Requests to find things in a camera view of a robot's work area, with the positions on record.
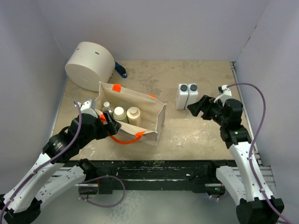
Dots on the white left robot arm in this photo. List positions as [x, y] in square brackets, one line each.
[23, 204]

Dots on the clear bottle white cap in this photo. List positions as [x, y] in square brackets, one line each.
[106, 106]

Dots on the blue black tool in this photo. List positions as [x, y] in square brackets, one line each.
[120, 70]

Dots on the beige bottle beige cap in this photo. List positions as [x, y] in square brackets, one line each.
[134, 116]

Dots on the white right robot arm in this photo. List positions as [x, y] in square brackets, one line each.
[255, 202]

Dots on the white square bottle dark cap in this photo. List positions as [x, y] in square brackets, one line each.
[181, 96]

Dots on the small silver cap bottle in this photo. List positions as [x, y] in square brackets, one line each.
[111, 111]

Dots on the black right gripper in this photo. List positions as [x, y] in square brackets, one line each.
[205, 104]

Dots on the large white cylindrical container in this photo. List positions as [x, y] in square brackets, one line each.
[89, 65]

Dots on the canvas bag orange handles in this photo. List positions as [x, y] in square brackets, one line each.
[141, 116]

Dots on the green bottle white cap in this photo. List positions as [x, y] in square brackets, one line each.
[120, 114]

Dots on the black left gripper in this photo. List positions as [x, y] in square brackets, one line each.
[111, 128]

